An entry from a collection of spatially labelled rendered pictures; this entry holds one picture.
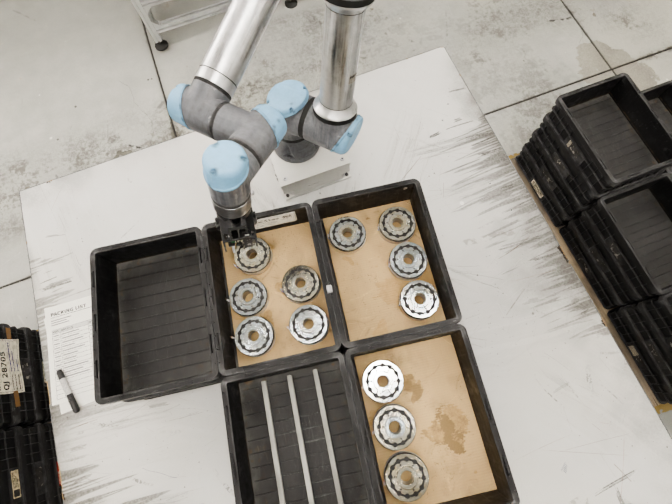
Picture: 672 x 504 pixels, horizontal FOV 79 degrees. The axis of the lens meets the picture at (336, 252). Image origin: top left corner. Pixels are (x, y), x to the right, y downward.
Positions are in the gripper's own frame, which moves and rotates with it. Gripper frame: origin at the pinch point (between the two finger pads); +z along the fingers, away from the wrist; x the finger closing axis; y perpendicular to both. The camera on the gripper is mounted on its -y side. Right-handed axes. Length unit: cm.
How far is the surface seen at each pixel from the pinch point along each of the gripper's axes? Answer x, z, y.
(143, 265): -27.9, 22.8, -7.2
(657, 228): 157, 33, 12
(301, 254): 15.9, 14.5, 1.9
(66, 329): -56, 42, 1
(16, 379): -92, 85, 3
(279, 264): 9.3, 15.9, 3.0
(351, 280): 27.4, 12.8, 12.9
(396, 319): 36.1, 11.7, 26.4
